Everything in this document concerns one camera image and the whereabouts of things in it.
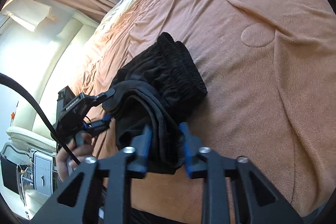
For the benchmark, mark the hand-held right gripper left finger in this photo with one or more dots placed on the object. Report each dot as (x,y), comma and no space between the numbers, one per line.
(145,144)

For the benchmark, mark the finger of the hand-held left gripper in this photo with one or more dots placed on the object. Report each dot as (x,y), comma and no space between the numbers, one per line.
(105,95)
(98,127)

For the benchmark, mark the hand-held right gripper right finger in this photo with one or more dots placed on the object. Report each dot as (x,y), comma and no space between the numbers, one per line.
(186,146)

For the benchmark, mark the black pants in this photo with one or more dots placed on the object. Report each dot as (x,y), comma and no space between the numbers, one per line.
(162,77)

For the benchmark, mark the person's left hand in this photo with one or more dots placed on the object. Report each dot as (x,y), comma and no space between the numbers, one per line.
(64,161)

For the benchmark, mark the cream padded headboard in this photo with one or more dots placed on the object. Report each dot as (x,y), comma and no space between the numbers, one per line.
(60,61)

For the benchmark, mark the black pouch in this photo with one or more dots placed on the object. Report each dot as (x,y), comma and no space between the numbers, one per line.
(9,171)

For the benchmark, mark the white hanging garment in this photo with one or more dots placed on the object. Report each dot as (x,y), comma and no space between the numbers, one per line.
(26,14)

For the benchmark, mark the orange blanket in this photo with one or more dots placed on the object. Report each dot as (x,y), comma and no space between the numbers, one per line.
(262,69)

